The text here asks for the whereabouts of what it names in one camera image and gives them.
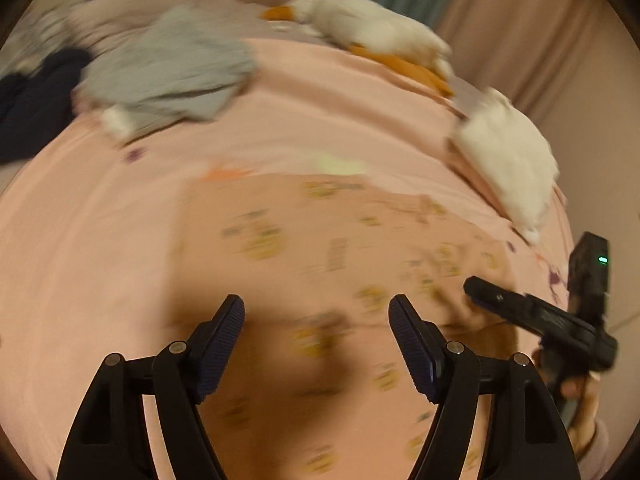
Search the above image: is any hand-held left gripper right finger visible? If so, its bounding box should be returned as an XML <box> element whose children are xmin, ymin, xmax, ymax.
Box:
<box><xmin>388</xmin><ymin>294</ymin><xmax>583</xmax><ymax>480</ymax></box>

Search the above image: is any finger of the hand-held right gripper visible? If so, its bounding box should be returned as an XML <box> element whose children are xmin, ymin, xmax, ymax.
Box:
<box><xmin>463</xmin><ymin>276</ymin><xmax>541</xmax><ymax>332</ymax></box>

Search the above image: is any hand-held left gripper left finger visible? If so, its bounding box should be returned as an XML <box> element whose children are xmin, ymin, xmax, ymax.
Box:
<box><xmin>56</xmin><ymin>294</ymin><xmax>247</xmax><ymax>480</ymax></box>

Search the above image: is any pink cartoon print garment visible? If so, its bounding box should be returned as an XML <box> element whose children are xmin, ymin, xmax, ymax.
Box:
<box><xmin>172</xmin><ymin>172</ymin><xmax>523</xmax><ymax>480</ymax></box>

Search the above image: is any person's right forearm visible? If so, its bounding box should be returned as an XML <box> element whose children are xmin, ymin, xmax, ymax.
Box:
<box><xmin>579</xmin><ymin>417</ymin><xmax>610</xmax><ymax>462</ymax></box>

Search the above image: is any person's right hand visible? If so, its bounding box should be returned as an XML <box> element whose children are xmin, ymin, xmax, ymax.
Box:
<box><xmin>531</xmin><ymin>347</ymin><xmax>601</xmax><ymax>457</ymax></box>

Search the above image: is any white fluffy garment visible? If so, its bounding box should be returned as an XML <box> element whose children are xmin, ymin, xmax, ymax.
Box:
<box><xmin>447</xmin><ymin>87</ymin><xmax>561</xmax><ymax>243</ymax></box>

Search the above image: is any pink animal print bedsheet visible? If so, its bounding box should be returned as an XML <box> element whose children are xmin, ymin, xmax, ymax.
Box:
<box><xmin>0</xmin><ymin>0</ymin><xmax>576</xmax><ymax>480</ymax></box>

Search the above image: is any pale lavender cloth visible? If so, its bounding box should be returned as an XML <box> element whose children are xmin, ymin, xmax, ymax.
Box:
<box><xmin>450</xmin><ymin>77</ymin><xmax>493</xmax><ymax>118</ymax></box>

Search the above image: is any grey garment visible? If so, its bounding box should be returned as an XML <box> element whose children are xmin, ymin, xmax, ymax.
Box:
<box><xmin>75</xmin><ymin>7</ymin><xmax>258</xmax><ymax>138</ymax></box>

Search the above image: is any dark navy garment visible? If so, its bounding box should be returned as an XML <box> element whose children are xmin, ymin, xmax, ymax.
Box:
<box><xmin>0</xmin><ymin>50</ymin><xmax>90</xmax><ymax>167</ymax></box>

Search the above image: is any white plush goose toy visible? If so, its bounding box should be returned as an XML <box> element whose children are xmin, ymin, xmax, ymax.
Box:
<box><xmin>260</xmin><ymin>0</ymin><xmax>457</xmax><ymax>98</ymax></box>

